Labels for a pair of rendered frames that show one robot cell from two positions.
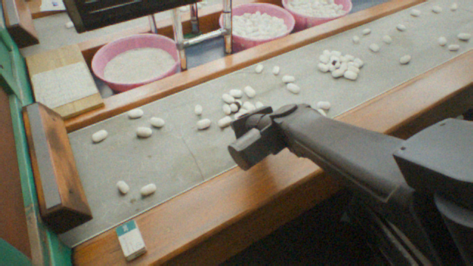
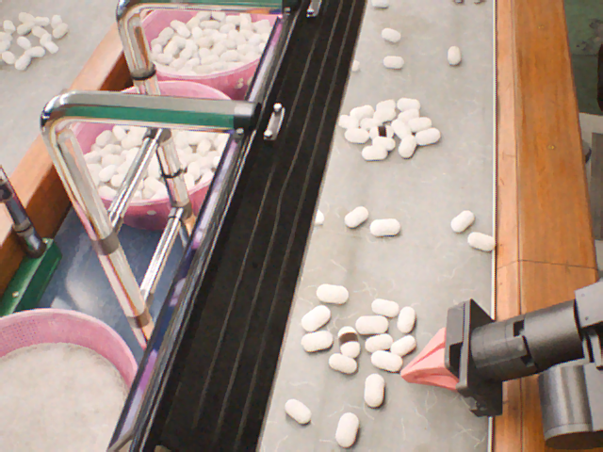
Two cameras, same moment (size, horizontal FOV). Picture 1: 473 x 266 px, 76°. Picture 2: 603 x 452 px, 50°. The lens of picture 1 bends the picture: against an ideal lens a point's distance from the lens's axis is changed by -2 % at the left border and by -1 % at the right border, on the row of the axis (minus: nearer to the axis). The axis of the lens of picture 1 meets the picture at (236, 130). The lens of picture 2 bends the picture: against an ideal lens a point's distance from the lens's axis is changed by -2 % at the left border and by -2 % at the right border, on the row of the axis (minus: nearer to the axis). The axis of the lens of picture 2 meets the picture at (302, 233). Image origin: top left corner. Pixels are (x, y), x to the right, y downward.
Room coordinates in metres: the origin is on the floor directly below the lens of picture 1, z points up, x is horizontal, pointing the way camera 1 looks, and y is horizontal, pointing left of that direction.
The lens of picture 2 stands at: (0.34, 0.30, 1.39)
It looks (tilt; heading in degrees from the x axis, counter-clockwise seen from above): 49 degrees down; 316
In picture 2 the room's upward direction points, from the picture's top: 5 degrees counter-clockwise
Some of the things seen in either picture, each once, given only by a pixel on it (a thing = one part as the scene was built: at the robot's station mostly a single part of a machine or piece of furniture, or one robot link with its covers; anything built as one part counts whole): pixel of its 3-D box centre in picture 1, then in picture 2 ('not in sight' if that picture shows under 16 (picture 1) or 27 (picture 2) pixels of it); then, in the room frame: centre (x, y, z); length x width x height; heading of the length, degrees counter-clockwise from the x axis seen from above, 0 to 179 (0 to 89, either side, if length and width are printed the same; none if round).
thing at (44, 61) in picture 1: (62, 79); not in sight; (0.67, 0.49, 0.77); 0.33 x 0.15 x 0.01; 31
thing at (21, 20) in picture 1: (18, 15); not in sight; (0.94, 0.71, 0.83); 0.30 x 0.06 x 0.07; 31
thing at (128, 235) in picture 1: (131, 239); not in sight; (0.22, 0.19, 0.78); 0.06 x 0.04 x 0.02; 31
